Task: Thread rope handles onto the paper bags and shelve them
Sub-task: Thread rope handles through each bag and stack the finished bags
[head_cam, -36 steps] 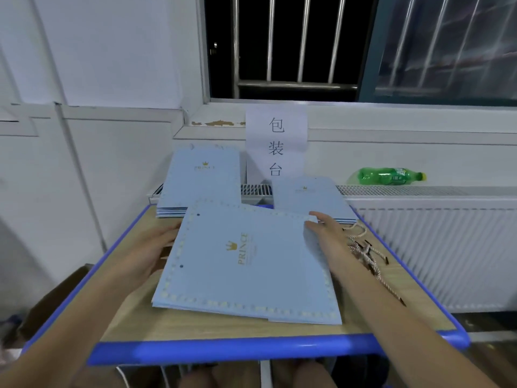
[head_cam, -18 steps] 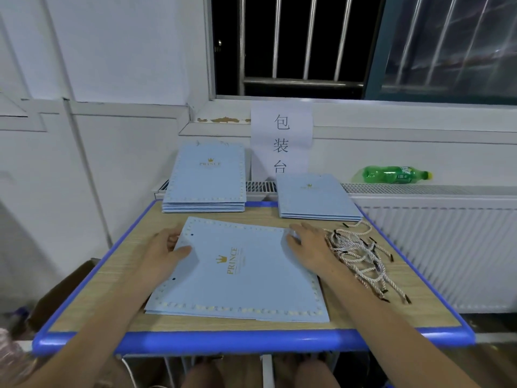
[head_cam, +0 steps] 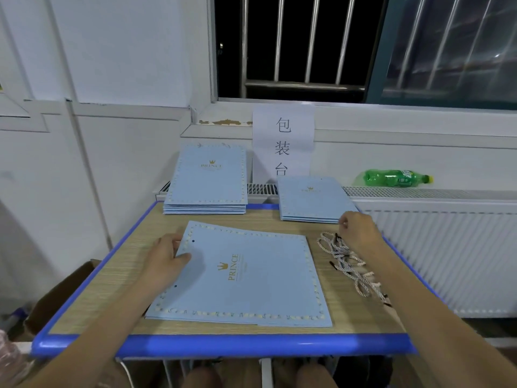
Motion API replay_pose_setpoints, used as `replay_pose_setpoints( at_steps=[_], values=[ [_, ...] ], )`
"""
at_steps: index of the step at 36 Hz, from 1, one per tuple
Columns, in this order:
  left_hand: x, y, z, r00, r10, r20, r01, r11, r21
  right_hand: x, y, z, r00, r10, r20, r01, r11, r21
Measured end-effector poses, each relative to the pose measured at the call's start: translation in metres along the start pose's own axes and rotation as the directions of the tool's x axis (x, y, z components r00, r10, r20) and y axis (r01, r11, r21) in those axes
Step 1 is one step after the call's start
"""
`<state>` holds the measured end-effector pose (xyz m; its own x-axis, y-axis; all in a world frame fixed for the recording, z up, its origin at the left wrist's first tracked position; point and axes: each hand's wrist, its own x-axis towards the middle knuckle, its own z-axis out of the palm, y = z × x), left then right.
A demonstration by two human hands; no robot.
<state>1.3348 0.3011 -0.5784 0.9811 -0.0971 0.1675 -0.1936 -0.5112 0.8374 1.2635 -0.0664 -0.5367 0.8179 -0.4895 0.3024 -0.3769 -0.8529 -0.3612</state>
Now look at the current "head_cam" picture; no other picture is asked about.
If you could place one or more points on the person's right hand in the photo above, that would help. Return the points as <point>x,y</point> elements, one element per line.
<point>362,232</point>

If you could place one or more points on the person's left hand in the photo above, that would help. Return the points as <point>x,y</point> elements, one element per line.
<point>166,261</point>

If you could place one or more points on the stack of blue paper bags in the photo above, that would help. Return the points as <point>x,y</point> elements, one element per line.
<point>315,198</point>

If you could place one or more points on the person's right forearm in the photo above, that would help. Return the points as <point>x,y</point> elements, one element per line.
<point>444,319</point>

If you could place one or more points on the person's left forearm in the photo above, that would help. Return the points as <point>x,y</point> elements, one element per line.
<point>97,335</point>

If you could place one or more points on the person's leg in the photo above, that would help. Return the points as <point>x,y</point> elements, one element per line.
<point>202,377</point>
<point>317,377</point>

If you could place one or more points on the blue-edged wooden desk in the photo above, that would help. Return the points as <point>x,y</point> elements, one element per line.
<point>121,270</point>

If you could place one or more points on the green plastic bottle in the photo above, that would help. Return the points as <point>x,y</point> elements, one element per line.
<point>396,178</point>

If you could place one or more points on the brown cardboard box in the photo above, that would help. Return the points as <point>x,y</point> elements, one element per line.
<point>56,299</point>

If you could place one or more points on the white paper sign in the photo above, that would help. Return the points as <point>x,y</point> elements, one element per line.
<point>283,137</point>

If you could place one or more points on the metal window grille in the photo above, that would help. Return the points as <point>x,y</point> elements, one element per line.
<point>299,84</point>

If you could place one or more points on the pink water bottle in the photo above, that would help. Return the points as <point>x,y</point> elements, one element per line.
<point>10,359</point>

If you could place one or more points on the teal framed sliding window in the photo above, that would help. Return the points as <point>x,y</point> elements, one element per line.
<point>452,52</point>

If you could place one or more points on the white framed window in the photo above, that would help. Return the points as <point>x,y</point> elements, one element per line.
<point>12,101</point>

